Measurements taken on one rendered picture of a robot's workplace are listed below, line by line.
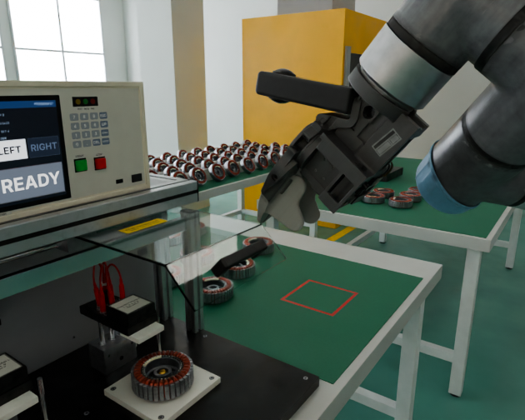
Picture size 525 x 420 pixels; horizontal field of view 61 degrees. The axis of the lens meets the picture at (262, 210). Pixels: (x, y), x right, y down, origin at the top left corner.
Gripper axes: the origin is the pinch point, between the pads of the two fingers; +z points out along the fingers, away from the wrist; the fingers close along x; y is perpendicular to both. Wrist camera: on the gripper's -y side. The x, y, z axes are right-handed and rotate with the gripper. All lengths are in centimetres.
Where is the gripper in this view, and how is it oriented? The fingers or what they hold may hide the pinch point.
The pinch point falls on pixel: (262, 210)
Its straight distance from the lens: 53.2
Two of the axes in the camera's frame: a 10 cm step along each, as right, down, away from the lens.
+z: -5.2, 6.5, 5.6
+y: 6.3, 7.3, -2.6
